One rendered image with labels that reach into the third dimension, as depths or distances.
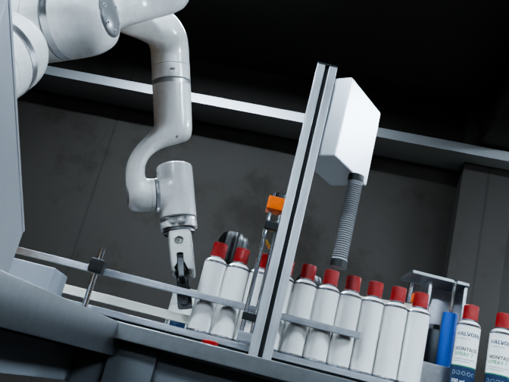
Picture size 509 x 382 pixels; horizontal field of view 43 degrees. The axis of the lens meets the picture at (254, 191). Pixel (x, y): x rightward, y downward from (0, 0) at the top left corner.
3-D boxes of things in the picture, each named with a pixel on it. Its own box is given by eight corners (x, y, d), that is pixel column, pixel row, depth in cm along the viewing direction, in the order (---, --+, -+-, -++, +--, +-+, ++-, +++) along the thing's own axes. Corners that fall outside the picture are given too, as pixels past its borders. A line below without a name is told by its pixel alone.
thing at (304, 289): (301, 359, 142) (320, 270, 148) (302, 358, 137) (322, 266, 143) (278, 354, 142) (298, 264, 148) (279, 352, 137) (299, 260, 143)
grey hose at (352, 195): (344, 270, 138) (363, 180, 144) (347, 267, 134) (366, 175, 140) (328, 267, 138) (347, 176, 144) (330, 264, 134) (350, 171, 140)
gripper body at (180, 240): (194, 220, 142) (198, 270, 139) (196, 231, 152) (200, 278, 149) (160, 224, 142) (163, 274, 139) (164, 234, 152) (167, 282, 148)
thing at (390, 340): (391, 383, 142) (407, 292, 147) (398, 383, 137) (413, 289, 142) (369, 377, 142) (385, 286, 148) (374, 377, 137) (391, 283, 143)
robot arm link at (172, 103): (123, 76, 144) (128, 211, 142) (193, 76, 148) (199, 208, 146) (120, 86, 153) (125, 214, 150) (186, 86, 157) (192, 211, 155)
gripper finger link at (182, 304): (188, 275, 141) (192, 306, 139) (189, 277, 144) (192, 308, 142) (174, 277, 141) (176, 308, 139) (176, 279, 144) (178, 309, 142)
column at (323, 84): (266, 373, 127) (334, 75, 146) (268, 372, 123) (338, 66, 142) (244, 367, 127) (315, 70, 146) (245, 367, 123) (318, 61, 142)
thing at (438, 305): (438, 396, 154) (454, 292, 161) (457, 397, 142) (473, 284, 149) (381, 382, 154) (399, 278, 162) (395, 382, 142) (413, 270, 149)
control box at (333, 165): (366, 186, 147) (381, 113, 153) (335, 156, 134) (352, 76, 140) (327, 186, 153) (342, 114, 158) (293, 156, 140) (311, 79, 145)
